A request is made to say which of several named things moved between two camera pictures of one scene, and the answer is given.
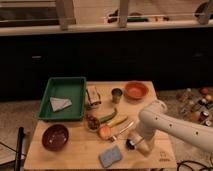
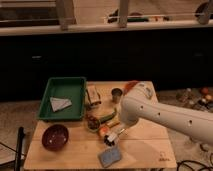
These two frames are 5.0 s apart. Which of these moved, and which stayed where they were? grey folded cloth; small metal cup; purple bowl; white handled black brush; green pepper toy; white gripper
Moved: white gripper; white handled black brush
Stayed: grey folded cloth; green pepper toy; purple bowl; small metal cup
